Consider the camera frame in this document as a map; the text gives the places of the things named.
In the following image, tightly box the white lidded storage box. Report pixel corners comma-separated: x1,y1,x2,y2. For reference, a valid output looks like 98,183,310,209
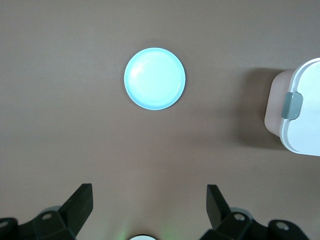
264,57,320,157

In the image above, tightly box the light blue round plate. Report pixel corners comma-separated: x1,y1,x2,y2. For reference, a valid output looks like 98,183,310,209
124,47,187,111

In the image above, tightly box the brown table cover mat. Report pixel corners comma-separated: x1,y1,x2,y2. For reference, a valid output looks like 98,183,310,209
0,0,320,240

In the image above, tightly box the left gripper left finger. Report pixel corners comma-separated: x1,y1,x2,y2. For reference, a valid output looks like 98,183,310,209
0,183,94,240

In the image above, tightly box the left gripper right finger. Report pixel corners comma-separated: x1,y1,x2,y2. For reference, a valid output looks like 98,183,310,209
199,184,308,240

